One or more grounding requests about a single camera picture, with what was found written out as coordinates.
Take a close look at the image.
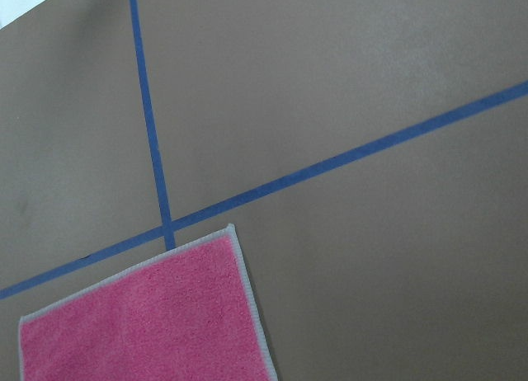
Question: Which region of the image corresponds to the pink and grey towel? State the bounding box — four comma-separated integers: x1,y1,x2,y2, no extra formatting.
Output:
18,225,277,380

